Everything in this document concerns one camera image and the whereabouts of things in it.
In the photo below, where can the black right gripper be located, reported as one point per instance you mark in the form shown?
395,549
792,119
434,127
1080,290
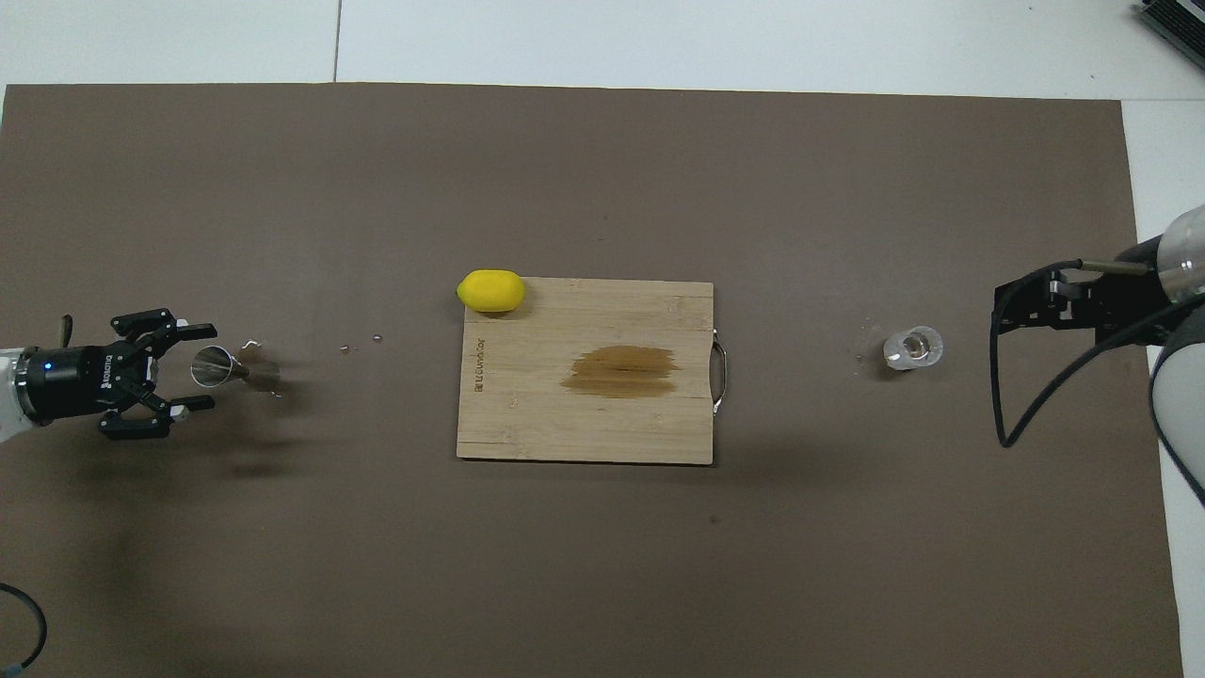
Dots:
1130,297

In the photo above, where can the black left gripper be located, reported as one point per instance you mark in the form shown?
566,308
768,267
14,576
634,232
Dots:
75,381

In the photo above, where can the steel double jigger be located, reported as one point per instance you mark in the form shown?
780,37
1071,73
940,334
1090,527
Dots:
212,366

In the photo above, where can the clear glass cup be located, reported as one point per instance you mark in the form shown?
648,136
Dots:
913,348

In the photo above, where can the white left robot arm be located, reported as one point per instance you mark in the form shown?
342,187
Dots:
8,395

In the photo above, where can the grey ribbed device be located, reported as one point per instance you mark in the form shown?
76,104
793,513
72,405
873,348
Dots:
1181,24

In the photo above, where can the yellow lemon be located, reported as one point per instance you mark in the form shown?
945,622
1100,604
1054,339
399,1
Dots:
490,292

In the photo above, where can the bamboo cutting board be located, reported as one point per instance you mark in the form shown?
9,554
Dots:
527,414

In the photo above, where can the brown table mat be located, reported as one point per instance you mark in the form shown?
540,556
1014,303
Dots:
602,169

